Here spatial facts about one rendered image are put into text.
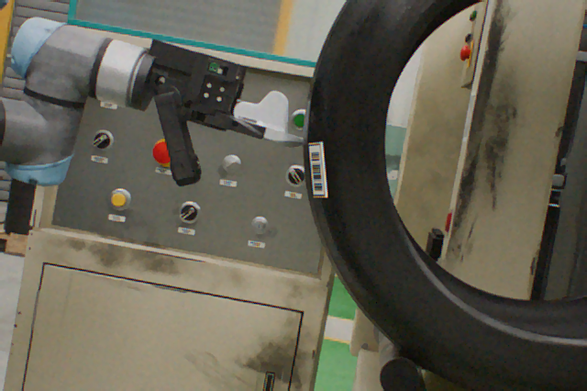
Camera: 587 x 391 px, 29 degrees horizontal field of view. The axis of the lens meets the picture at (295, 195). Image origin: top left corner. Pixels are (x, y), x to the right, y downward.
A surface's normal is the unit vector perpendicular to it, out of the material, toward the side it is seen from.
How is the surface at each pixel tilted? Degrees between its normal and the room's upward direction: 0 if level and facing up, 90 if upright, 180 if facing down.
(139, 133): 90
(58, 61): 96
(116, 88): 118
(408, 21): 85
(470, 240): 90
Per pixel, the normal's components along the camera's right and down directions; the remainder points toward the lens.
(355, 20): -0.69, -0.33
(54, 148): 0.57, 0.34
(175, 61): -0.07, 0.04
